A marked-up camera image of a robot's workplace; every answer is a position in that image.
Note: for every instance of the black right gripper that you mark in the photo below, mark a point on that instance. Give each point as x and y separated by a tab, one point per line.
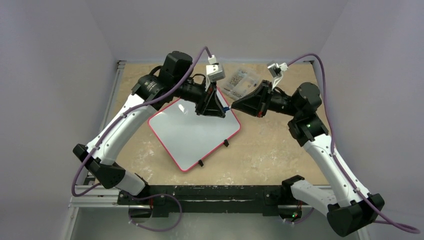
263	99

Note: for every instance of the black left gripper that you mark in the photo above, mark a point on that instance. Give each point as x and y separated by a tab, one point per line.
208	104

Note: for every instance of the red framed whiteboard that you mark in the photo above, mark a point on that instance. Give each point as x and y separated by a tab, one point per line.
188	137

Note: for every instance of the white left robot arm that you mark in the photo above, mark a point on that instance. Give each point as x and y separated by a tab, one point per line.
172	79

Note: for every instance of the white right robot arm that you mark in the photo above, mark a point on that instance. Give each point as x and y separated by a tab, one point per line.
351	206

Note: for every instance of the clear plastic screw box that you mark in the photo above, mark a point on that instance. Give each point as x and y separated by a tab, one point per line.
240	83

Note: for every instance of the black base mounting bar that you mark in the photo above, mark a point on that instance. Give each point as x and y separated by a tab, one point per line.
267	200

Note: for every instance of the wire whiteboard stand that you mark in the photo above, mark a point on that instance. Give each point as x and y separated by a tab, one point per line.
225	143

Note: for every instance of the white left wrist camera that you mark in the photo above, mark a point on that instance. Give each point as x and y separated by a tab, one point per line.
214	70

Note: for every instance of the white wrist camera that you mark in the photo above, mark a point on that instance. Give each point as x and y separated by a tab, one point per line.
214	70
277	72

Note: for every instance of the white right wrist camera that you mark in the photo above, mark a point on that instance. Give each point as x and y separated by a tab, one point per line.
277	72

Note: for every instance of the aluminium front frame rail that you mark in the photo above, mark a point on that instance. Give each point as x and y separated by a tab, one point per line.
98	197

